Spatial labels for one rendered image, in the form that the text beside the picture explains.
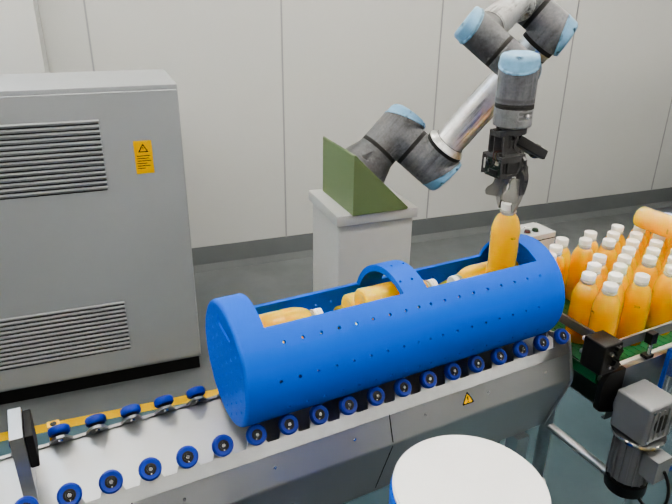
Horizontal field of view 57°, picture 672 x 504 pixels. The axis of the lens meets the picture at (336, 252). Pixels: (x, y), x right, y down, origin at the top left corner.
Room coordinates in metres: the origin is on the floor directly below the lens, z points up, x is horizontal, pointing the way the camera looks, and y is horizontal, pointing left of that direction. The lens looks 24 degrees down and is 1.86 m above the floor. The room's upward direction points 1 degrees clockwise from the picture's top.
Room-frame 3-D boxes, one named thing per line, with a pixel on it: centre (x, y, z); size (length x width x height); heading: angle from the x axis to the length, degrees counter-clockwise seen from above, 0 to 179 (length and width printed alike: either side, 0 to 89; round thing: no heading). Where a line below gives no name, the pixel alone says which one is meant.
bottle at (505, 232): (1.47, -0.44, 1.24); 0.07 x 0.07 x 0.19
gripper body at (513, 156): (1.46, -0.41, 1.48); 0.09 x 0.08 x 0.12; 118
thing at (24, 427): (0.94, 0.60, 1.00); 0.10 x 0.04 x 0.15; 28
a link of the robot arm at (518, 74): (1.46, -0.41, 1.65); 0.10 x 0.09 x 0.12; 161
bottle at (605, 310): (1.50, -0.75, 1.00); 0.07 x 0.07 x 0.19
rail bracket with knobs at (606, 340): (1.40, -0.71, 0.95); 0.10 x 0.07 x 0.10; 28
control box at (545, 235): (1.91, -0.63, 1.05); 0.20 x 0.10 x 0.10; 118
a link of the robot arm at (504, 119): (1.46, -0.42, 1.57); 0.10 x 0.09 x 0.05; 28
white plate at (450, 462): (0.84, -0.25, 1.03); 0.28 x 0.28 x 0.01
